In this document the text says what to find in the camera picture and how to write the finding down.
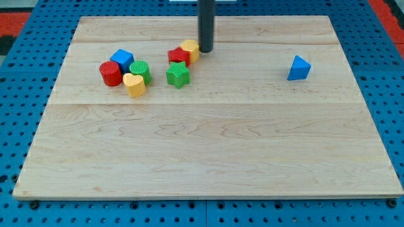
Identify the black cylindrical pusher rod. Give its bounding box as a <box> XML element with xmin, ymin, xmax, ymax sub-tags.
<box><xmin>197</xmin><ymin>0</ymin><xmax>215</xmax><ymax>53</ymax></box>

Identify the yellow hexagon block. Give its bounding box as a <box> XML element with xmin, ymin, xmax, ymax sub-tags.
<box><xmin>180</xmin><ymin>39</ymin><xmax>199</xmax><ymax>64</ymax></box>

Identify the red star block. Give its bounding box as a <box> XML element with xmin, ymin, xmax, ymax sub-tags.
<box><xmin>167</xmin><ymin>47</ymin><xmax>191</xmax><ymax>67</ymax></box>

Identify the green star block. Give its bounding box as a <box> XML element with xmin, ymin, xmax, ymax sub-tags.
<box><xmin>166</xmin><ymin>61</ymin><xmax>191</xmax><ymax>89</ymax></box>

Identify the green cylinder block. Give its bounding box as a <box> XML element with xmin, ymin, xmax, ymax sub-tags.
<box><xmin>129</xmin><ymin>61</ymin><xmax>152</xmax><ymax>84</ymax></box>

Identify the blue cube block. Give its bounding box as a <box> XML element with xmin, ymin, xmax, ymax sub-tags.
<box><xmin>110</xmin><ymin>49</ymin><xmax>134</xmax><ymax>74</ymax></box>

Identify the yellow heart block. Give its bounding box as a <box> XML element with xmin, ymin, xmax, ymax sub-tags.
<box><xmin>122</xmin><ymin>73</ymin><xmax>146</xmax><ymax>98</ymax></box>

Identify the blue triangle block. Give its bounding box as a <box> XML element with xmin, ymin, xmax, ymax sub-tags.
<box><xmin>287</xmin><ymin>55</ymin><xmax>311</xmax><ymax>81</ymax></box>

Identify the red cylinder block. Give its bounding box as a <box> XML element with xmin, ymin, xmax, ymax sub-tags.
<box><xmin>99</xmin><ymin>61</ymin><xmax>122</xmax><ymax>86</ymax></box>

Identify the light wooden board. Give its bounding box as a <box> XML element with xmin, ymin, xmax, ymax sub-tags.
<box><xmin>13</xmin><ymin>16</ymin><xmax>403</xmax><ymax>201</ymax></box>

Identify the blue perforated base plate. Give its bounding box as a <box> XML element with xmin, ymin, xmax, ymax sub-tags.
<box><xmin>1</xmin><ymin>1</ymin><xmax>403</xmax><ymax>226</ymax></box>

